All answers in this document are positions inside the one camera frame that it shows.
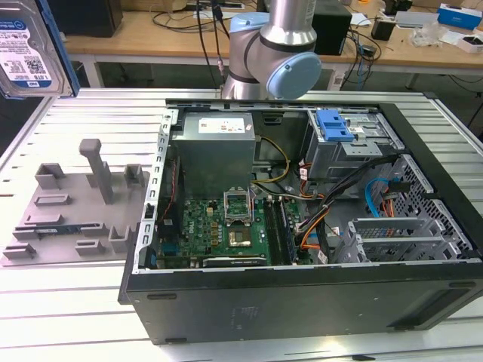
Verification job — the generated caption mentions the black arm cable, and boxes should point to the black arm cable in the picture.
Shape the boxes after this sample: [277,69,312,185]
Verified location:
[195,0,229,91]

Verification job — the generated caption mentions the metal socket cover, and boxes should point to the metal socket cover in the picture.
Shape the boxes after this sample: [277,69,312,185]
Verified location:
[223,186,253,227]

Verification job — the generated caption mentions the blue drive latch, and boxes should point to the blue drive latch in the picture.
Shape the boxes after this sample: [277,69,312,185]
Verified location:
[315,108,355,143]

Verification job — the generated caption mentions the RAM stick on rack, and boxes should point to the RAM stick on rack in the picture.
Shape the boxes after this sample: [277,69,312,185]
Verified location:
[35,225,82,235]

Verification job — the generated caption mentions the green motherboard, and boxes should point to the green motherboard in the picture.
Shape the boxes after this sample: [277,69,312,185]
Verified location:
[156,195,314,265]

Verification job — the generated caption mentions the yellow black wires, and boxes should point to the yellow black wires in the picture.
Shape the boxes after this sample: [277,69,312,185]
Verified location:
[251,136,291,186]

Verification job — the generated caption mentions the installed RAM stick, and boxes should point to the installed RAM stick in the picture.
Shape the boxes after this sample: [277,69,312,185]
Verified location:
[278,198,296,262]

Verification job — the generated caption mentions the large black box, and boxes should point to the large black box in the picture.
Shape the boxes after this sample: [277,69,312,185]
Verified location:
[56,0,124,38]

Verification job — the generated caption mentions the grey flat box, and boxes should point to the grey flat box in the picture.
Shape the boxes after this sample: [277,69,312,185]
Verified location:
[394,10,441,29]

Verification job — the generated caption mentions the hard disk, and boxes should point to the hard disk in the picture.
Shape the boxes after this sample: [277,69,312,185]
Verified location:
[0,0,80,100]

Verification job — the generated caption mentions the grey optical drive cage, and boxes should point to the grey optical drive cage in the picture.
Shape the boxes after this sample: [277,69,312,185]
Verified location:
[304,108,403,182]

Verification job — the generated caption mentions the CPU socket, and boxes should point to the CPU socket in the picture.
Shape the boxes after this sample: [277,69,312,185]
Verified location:
[227,225,254,249]

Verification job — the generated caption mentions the brown cardboard box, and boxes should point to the brown cardboard box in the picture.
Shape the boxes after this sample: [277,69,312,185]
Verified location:
[122,0,189,12]

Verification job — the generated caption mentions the black PC case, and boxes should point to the black PC case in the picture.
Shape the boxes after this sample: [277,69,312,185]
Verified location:
[117,98,483,346]

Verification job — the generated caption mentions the blue data wire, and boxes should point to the blue data wire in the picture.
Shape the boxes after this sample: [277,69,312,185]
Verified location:
[364,179,411,219]

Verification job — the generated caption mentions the wooden desk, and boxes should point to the wooden desk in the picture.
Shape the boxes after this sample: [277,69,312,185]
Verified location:
[62,9,483,76]

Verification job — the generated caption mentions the thin red black wire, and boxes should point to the thin red black wire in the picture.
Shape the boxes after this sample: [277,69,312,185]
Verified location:
[161,158,179,223]

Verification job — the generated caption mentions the black graphics card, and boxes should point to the black graphics card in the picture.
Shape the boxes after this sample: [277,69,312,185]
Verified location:
[202,255,267,268]

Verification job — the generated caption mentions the blue cardboard box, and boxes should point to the blue cardboard box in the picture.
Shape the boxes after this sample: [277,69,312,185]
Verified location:
[437,3,483,31]

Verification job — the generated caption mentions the grey power supply unit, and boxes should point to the grey power supply unit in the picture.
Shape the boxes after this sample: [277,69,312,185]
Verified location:
[171,112,257,201]

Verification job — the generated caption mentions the crumpled clear plastic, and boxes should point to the crumpled clear plastic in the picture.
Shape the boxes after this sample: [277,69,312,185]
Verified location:
[410,21,443,48]

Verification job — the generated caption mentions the grey parts rack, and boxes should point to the grey parts rack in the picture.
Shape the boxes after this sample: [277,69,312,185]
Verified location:
[0,138,152,268]

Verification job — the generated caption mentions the orange yellow wire bundle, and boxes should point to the orange yellow wire bundle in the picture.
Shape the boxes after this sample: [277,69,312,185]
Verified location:
[296,203,335,252]

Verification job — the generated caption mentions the white box with phone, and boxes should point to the white box with phone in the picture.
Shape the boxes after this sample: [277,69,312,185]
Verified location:
[456,32,483,54]

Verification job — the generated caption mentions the black cable bundle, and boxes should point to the black cable bundle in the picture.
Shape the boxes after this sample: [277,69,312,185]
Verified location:
[318,154,399,212]

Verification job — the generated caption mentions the orange black power wire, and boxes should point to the orange black power wire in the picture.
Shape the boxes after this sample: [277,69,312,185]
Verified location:
[379,190,397,219]

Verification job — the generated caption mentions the grey disk bay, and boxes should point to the grey disk bay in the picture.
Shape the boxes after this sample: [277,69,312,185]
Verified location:
[334,216,472,265]

